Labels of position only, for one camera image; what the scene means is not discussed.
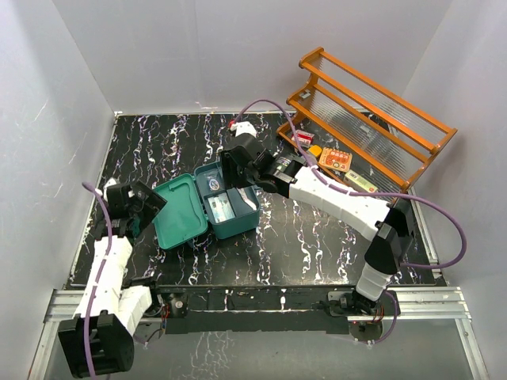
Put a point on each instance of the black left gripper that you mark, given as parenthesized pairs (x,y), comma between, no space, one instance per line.
(154,204)

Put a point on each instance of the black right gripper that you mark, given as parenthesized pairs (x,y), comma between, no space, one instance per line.
(230,178)

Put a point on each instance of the clear tape roll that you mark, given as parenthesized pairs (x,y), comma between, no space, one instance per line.
(213,183)

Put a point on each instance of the teal medicine kit box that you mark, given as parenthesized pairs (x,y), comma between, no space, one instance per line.
(183,218)

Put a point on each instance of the blue divided tray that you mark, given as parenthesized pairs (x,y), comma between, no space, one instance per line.
(239,207)

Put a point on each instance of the black scissors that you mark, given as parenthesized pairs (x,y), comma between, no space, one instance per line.
(250,203)

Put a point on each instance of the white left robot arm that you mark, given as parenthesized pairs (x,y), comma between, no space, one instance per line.
(99,338)

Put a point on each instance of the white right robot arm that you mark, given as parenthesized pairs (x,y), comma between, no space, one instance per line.
(389,227)

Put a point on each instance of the red white medicine box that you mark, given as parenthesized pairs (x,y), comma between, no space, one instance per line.
(304,138)

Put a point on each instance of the orange wooden shelf rack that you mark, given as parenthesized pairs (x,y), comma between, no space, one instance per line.
(392,141)

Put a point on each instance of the small green white box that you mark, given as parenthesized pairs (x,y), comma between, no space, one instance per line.
(359,183)

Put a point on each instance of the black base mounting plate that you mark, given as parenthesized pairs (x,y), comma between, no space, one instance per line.
(299,308)

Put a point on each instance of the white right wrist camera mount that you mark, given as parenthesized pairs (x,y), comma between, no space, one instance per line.
(243,128)

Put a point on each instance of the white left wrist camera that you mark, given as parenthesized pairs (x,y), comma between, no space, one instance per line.
(110,182)

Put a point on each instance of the aluminium frame rail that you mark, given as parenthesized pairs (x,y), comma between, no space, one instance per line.
(425,303)

